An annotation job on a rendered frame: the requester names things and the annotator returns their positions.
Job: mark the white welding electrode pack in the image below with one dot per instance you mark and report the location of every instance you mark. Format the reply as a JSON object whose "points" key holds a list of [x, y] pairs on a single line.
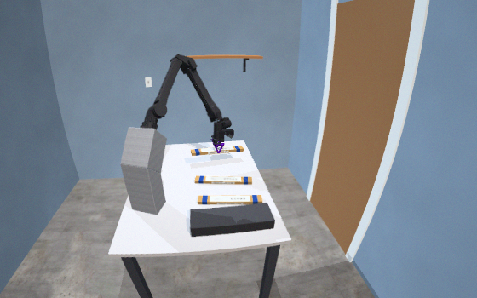
{"points": [[230, 180], [207, 151], [229, 200]]}

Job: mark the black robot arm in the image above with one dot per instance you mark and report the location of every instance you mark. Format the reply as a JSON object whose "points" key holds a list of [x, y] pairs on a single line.
{"points": [[159, 110]]}

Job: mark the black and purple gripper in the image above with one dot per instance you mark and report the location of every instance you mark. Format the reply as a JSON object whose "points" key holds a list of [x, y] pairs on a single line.
{"points": [[217, 142]]}

